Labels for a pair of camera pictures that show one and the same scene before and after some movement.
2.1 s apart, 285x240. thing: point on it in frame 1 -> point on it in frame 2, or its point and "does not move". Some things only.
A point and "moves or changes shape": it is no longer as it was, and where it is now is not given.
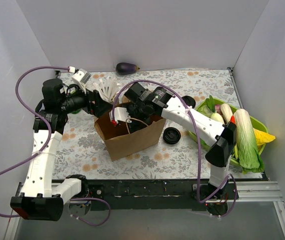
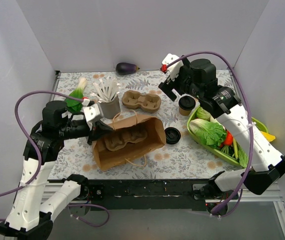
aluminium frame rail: [247, 192] does not move
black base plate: [140, 195] does not move
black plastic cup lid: [190, 101] does not move
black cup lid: [171, 135] does not move
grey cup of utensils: [108, 87] does not move
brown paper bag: [120, 143] moves or changes shape
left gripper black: [94, 103] -> [94, 131]
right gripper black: [134, 118] -> [168, 88]
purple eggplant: [126, 68] does not move
